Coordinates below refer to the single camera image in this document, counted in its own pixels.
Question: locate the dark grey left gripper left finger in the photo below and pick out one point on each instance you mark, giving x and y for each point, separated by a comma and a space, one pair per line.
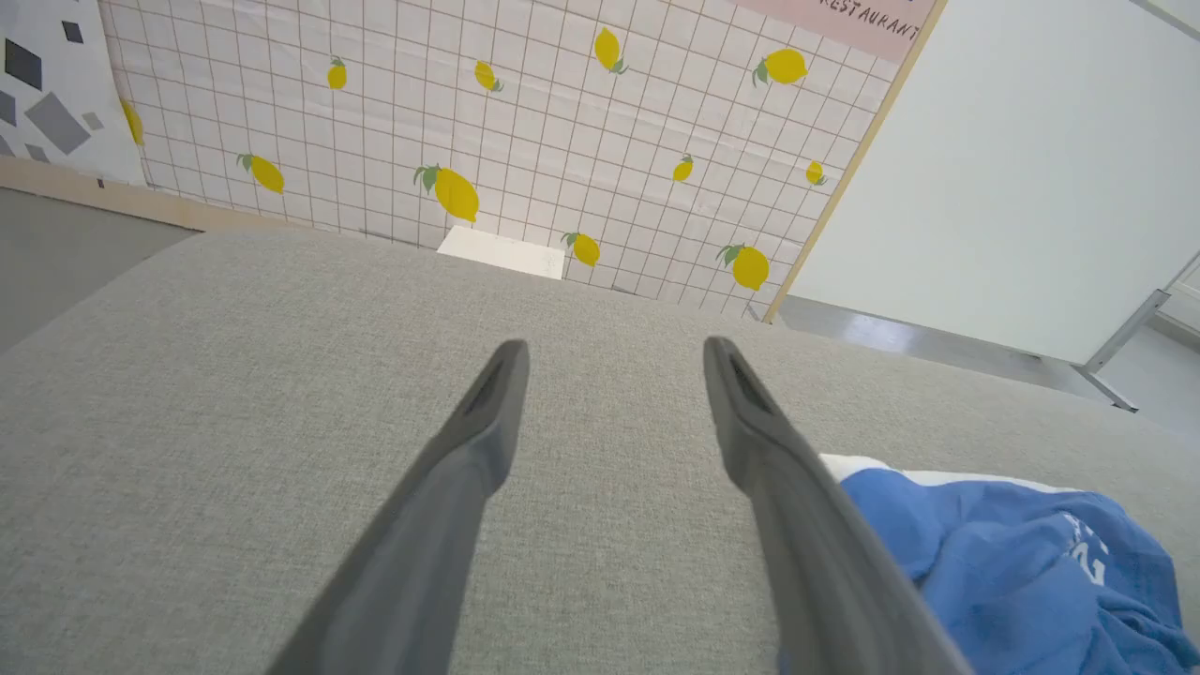
427, 544

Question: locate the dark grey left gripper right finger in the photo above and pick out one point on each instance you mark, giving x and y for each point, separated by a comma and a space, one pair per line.
806, 534

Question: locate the blue and white shorts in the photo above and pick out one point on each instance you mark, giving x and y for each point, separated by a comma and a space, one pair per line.
1022, 572

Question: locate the small white box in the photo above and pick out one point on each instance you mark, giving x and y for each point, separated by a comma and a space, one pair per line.
503, 251

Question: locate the plain white partition board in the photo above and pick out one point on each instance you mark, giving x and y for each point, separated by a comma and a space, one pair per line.
1012, 178

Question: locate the lemon print grid panel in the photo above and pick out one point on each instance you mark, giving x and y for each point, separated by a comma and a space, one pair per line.
525, 131

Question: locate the grey terrazzo pattern panel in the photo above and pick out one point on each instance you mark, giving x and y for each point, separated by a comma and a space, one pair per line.
52, 89

